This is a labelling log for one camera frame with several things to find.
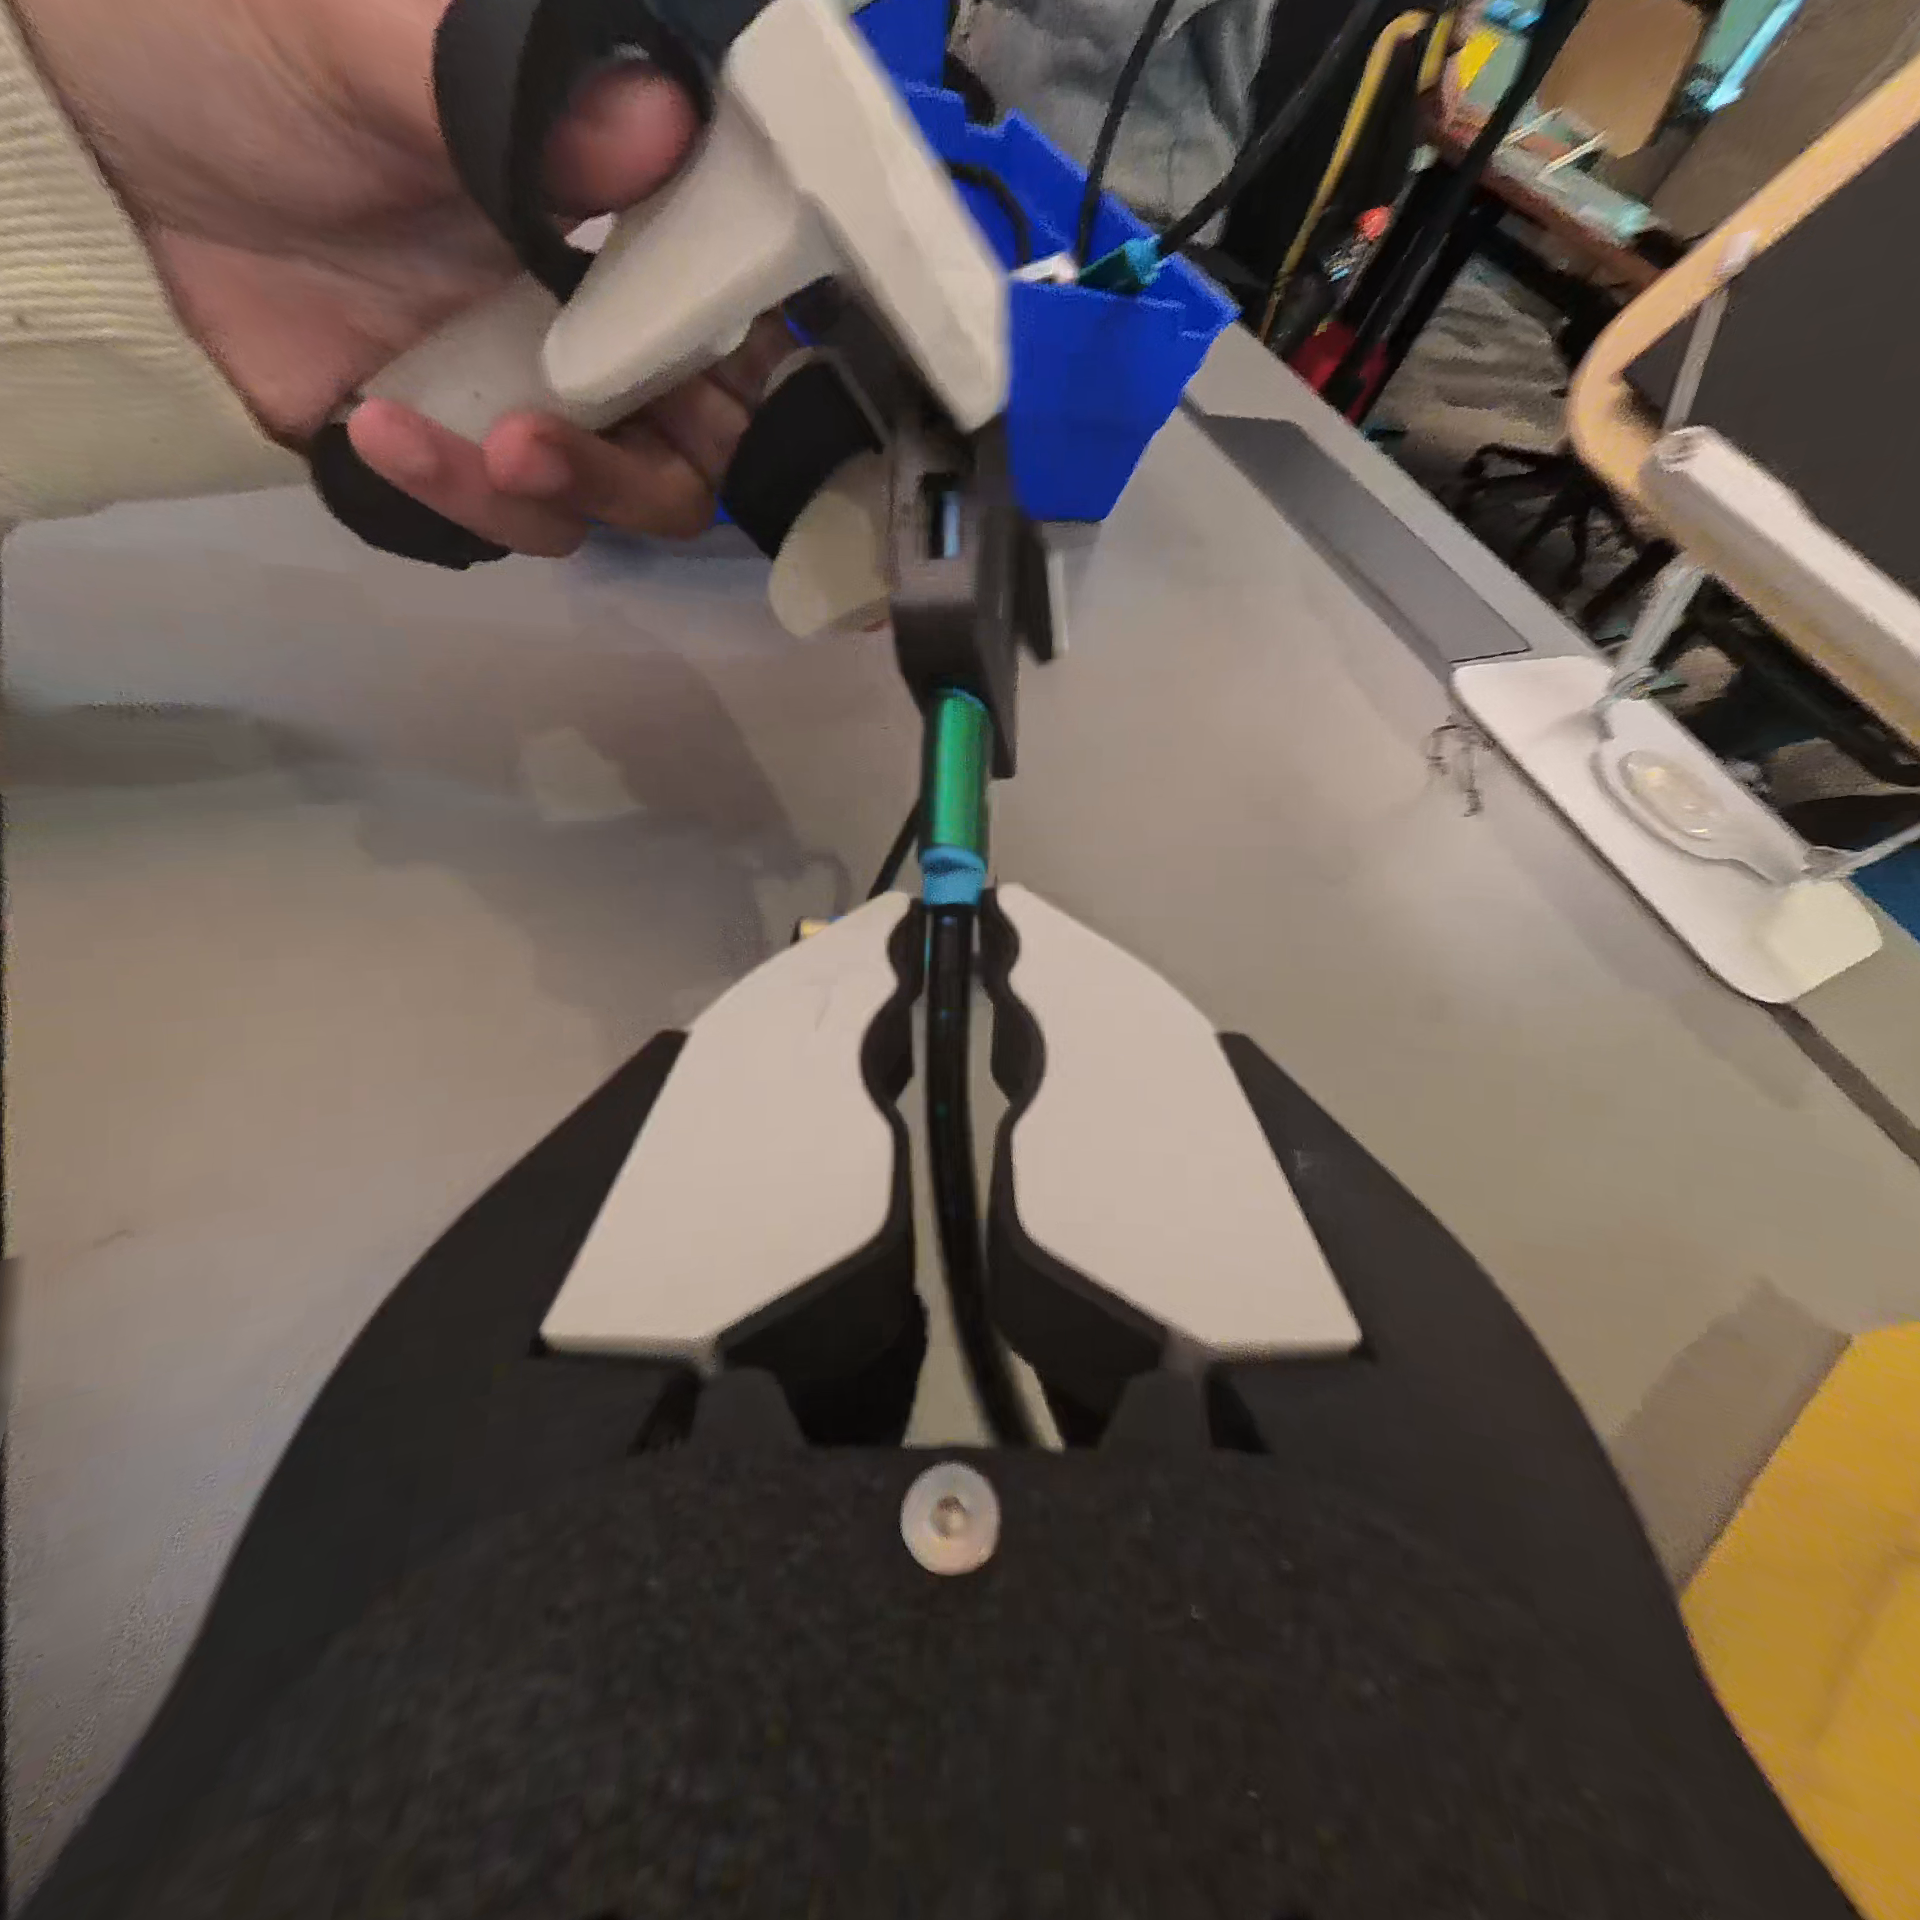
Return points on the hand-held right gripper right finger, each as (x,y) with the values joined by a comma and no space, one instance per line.
(1171,1184)

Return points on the black twist tie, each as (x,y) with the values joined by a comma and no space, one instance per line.
(1468,772)

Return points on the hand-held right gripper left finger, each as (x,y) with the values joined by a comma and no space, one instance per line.
(750,1184)

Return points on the white desk stand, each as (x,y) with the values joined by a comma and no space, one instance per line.
(1559,750)

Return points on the person's left forearm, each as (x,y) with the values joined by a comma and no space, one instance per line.
(77,299)

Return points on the blue storage bin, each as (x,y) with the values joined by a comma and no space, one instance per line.
(1095,388)

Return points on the grey cloth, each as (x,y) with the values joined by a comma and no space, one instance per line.
(1184,89)

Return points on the dark panel with wooden frame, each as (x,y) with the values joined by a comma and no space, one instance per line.
(1799,299)

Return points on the dark grey port hub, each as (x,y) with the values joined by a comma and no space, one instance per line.
(946,630)

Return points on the yellow storage bin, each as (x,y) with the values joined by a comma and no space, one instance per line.
(1830,1650)

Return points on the person's left hand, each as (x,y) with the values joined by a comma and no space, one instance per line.
(271,180)

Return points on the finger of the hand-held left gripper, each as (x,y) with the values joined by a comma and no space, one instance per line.
(832,563)
(1059,608)

